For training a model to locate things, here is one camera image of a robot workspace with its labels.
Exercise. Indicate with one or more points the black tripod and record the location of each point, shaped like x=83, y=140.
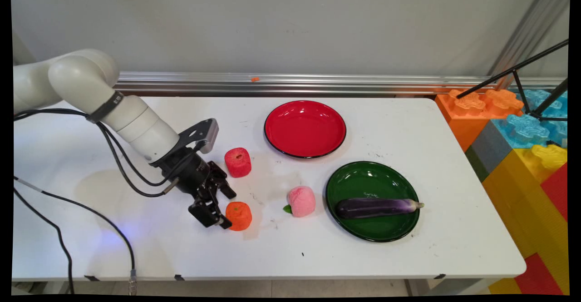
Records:
x=522, y=63

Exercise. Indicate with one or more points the red plate with black rim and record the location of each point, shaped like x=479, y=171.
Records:
x=304, y=129

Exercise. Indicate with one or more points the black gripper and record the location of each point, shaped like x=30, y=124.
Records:
x=186, y=172

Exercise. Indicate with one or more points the red foam block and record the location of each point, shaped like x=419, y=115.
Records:
x=538, y=277
x=556, y=188

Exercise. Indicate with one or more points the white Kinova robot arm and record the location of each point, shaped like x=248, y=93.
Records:
x=81, y=79

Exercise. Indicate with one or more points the blue foam block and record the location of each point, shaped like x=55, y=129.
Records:
x=531, y=129

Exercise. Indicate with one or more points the grey foam block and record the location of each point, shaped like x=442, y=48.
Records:
x=492, y=145

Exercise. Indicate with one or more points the orange foam block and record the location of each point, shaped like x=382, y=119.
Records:
x=463, y=116

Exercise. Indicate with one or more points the purple toy eggplant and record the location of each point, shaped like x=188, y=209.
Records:
x=376, y=207

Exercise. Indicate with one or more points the red toy apple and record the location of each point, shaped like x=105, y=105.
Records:
x=237, y=162

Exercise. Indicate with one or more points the orange toy fruit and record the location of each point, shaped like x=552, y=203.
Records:
x=239, y=216

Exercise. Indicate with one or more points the green enamel plate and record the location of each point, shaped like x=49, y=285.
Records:
x=363, y=184

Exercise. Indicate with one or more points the aluminium rail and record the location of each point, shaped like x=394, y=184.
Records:
x=317, y=83

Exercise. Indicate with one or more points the pink toy peach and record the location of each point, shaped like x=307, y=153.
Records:
x=302, y=201

